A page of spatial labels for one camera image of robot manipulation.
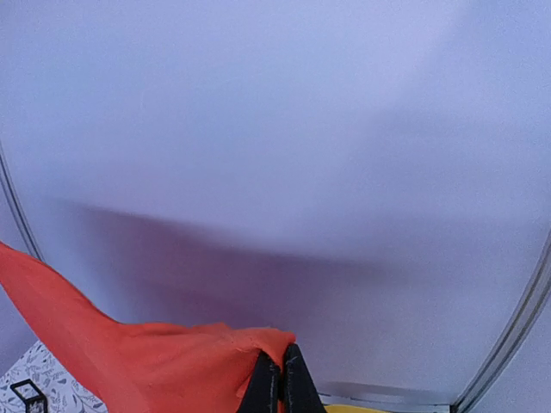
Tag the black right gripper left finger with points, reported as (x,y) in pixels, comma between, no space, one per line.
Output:
(262,392)

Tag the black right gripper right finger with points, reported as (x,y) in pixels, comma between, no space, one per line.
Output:
(299,392)

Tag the red t-shirt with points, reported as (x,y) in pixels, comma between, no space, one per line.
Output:
(153,367)

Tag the floral patterned table mat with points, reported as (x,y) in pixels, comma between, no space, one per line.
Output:
(62,391)

